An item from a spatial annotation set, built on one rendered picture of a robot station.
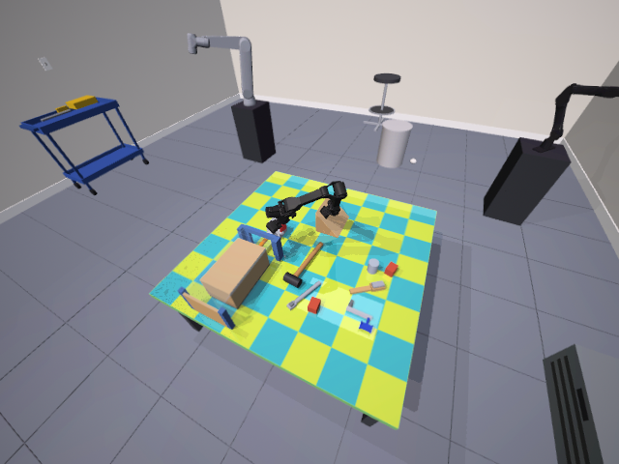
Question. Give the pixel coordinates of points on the mallet with wooden handle and black head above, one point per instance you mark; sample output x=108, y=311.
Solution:
x=293, y=279

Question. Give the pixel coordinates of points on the red box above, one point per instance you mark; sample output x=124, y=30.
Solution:
x=391, y=269
x=314, y=305

